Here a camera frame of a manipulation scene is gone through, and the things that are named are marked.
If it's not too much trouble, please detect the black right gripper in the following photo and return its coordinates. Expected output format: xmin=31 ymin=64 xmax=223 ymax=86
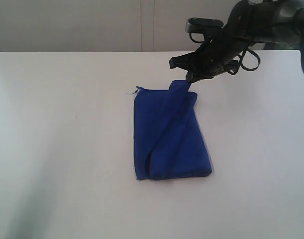
xmin=169 ymin=15 xmax=256 ymax=84

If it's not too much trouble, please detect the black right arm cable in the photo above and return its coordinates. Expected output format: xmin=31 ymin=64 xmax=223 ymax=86
xmin=189 ymin=4 xmax=304 ymax=88

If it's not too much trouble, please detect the beige wall panel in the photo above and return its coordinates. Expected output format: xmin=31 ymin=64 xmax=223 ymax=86
xmin=0 ymin=0 xmax=235 ymax=52

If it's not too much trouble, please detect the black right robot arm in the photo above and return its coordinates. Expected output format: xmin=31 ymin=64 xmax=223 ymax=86
xmin=169 ymin=0 xmax=304 ymax=83

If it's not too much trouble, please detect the blue towel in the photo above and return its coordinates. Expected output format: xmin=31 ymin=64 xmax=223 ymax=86
xmin=133 ymin=80 xmax=212 ymax=181

